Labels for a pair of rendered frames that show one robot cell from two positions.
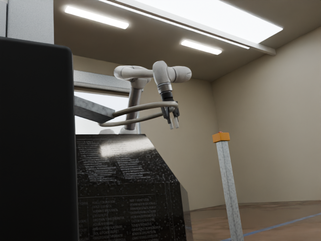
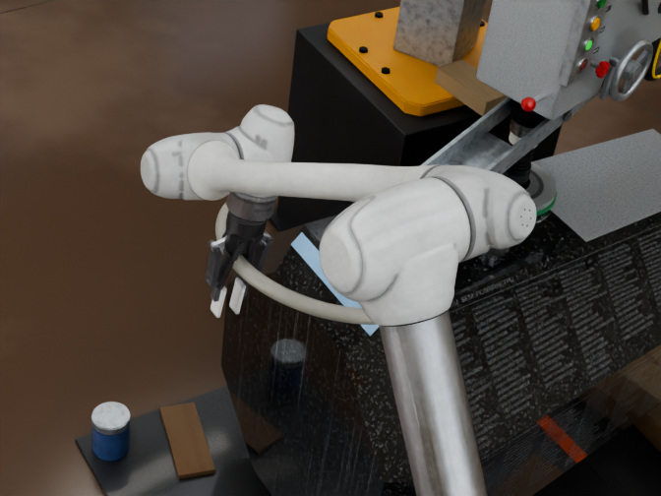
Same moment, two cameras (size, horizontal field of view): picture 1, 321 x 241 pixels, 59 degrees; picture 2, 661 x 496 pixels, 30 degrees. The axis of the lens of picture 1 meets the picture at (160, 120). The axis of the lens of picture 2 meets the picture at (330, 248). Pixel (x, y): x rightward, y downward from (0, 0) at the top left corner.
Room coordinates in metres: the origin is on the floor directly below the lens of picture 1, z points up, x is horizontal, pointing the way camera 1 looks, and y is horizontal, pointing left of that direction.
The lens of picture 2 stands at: (3.52, -0.10, 2.64)
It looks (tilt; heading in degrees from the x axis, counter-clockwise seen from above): 40 degrees down; 173
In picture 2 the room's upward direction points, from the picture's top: 8 degrees clockwise
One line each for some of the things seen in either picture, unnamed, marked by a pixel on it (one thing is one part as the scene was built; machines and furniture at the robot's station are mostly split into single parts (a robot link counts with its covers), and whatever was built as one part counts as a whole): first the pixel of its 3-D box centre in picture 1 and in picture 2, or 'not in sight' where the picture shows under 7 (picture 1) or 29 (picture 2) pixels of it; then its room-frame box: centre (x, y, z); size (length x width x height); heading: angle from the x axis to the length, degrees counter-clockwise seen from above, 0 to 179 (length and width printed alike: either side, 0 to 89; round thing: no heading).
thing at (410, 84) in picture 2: not in sight; (434, 51); (0.35, 0.48, 0.76); 0.49 x 0.49 x 0.05; 30
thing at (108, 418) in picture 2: not in sight; (110, 431); (1.30, -0.36, 0.08); 0.10 x 0.10 x 0.13
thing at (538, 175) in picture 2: not in sight; (511, 183); (1.15, 0.59, 0.89); 0.21 x 0.21 x 0.01
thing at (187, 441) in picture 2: not in sight; (186, 439); (1.26, -0.16, 0.02); 0.25 x 0.10 x 0.01; 17
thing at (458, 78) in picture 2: not in sight; (472, 87); (0.59, 0.57, 0.81); 0.20 x 0.10 x 0.05; 38
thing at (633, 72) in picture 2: not in sight; (618, 63); (1.15, 0.76, 1.25); 0.15 x 0.10 x 0.15; 136
